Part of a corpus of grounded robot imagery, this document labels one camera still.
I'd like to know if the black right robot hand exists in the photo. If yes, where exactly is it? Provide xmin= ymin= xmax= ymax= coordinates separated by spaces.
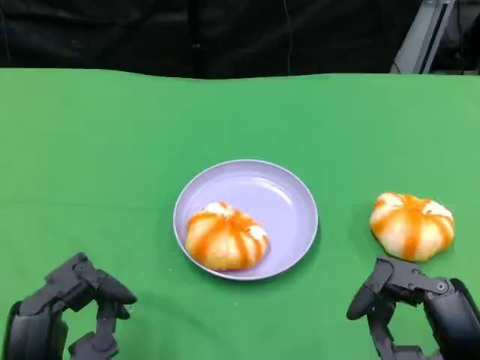
xmin=345 ymin=256 xmax=480 ymax=360

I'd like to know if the orange and white bread roll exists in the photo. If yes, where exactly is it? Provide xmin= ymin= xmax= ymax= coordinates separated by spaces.
xmin=369 ymin=191 xmax=456 ymax=263
xmin=184 ymin=201 xmax=270 ymax=272

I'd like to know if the thin black hanging cable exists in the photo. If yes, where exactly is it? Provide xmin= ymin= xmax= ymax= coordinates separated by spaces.
xmin=283 ymin=0 xmax=294 ymax=77

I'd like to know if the green table cloth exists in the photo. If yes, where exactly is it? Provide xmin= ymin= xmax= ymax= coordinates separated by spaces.
xmin=0 ymin=67 xmax=480 ymax=360

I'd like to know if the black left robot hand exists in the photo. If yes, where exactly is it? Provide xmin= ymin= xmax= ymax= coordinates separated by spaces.
xmin=0 ymin=252 xmax=138 ymax=360

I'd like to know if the black backdrop curtain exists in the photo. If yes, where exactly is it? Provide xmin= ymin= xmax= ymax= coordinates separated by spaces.
xmin=0 ymin=0 xmax=480 ymax=80

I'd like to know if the grey metal frame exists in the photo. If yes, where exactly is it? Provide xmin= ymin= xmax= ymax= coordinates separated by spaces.
xmin=389 ymin=0 xmax=457 ymax=74

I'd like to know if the lilac plate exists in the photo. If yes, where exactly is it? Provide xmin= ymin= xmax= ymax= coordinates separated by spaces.
xmin=172 ymin=159 xmax=320 ymax=281

